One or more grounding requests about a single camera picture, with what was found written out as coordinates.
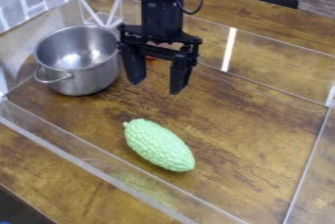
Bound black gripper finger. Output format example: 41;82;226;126
170;55;194;95
121;43;146;85

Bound green bitter gourd toy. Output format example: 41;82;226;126
123;118;196;172

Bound stainless steel pot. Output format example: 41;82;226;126
33;24;121;96

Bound clear acrylic tray walls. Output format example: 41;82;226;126
0;0;335;224

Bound orange spoon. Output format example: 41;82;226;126
145;56;157;60

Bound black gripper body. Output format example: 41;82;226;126
116;23;202;66

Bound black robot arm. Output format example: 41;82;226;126
116;0;204;95

